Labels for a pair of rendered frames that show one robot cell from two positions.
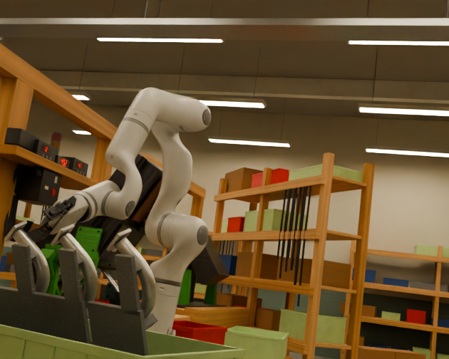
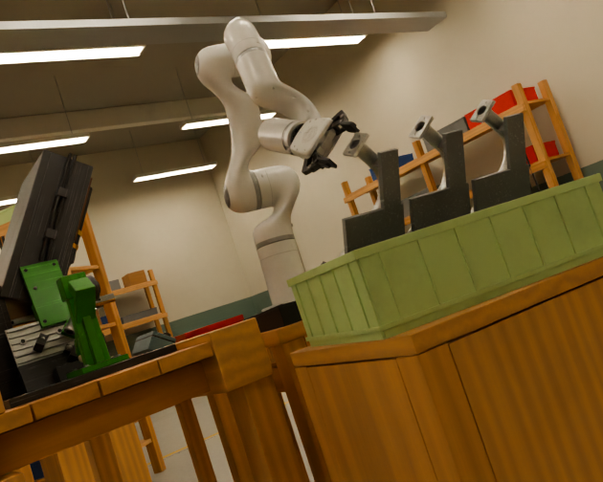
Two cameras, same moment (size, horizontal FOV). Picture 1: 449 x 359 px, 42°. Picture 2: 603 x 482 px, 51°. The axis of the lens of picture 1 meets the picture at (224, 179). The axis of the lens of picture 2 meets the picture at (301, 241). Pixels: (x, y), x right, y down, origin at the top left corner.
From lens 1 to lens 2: 1.77 m
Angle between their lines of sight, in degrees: 51
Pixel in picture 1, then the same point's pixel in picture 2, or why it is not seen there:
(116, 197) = not seen: hidden behind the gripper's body
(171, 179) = (255, 127)
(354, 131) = not seen: outside the picture
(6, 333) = (468, 221)
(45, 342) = (513, 208)
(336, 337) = not seen: hidden behind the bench
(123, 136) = (268, 65)
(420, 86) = not seen: outside the picture
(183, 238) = (293, 185)
